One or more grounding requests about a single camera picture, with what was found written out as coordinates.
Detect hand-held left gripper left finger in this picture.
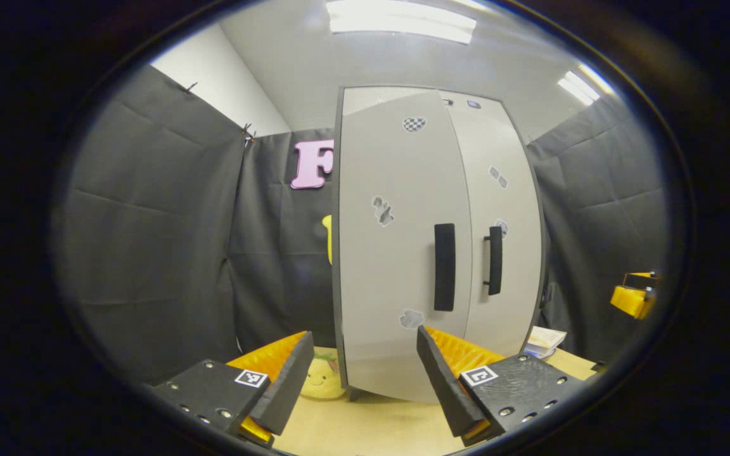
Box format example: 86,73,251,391
150,331,316,449

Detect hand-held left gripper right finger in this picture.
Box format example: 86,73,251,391
416,325,587,447

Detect grey shoe cabinet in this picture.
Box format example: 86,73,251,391
332,85,546,405

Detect grey shoe cabinet door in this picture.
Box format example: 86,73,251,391
444,95,544,357
338,90,473,405

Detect grey cabinet drawer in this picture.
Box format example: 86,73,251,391
343,87,502,115

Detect yellow plush toy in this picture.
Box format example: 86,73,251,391
300,347,348,400

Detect cream book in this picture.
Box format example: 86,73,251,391
527,326,567,350

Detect black backdrop cloth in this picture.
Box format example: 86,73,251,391
54,63,670,387

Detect small ceiling light panel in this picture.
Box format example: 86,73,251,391
557,63,613,106

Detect large ceiling light panel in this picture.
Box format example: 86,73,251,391
326,0,477,45

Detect black cabinet door handle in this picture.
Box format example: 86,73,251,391
434,223,456,312
483,226,503,296

